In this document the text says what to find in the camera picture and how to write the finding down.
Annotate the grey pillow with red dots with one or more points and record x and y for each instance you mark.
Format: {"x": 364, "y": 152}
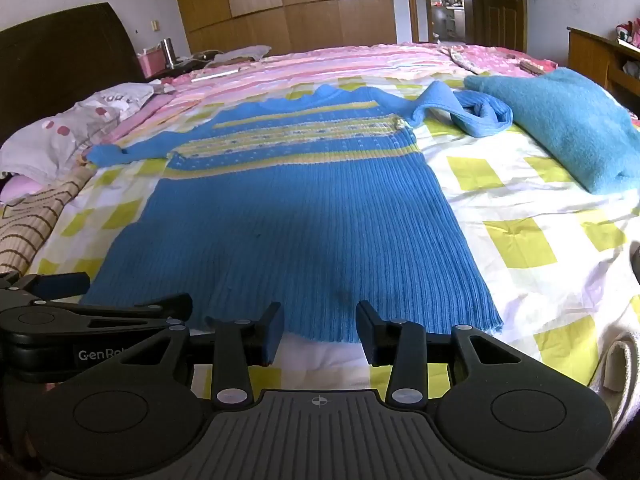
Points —
{"x": 53, "y": 146}

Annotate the folded light blue towel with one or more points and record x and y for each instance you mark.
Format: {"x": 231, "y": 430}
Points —
{"x": 576, "y": 121}

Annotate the checkered green white bedsheet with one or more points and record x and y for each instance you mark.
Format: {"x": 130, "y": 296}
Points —
{"x": 555, "y": 258}

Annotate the dark wooden headboard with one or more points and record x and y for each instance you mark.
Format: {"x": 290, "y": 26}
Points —
{"x": 50, "y": 63}

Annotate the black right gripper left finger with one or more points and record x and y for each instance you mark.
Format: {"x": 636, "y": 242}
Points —
{"x": 239, "y": 345}

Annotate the dark wooden door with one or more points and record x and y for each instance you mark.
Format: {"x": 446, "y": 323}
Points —
{"x": 501, "y": 23}

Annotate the beige brown striped sweater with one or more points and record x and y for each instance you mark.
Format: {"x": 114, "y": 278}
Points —
{"x": 28, "y": 221}

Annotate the steel thermos cup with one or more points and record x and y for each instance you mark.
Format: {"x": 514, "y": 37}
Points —
{"x": 169, "y": 53}

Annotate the pink storage box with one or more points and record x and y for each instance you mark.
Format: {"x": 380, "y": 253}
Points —
{"x": 152, "y": 61}

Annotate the pink floral fabric bundle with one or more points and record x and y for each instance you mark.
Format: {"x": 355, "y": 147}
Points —
{"x": 629, "y": 33}

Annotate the white cloth on nightstand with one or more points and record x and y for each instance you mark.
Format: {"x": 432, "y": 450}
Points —
{"x": 251, "y": 53}

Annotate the pink striped quilt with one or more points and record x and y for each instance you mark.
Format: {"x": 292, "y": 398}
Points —
{"x": 404, "y": 69}

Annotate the wooden side cabinet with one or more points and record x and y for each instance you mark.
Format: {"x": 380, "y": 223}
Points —
{"x": 609, "y": 63}

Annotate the blue knit patterned sweater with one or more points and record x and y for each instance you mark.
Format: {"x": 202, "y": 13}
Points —
{"x": 315, "y": 203}

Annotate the wooden wardrobe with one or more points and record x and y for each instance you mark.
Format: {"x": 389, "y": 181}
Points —
{"x": 286, "y": 26}

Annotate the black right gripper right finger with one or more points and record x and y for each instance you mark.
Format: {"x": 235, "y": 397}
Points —
{"x": 401, "y": 345}

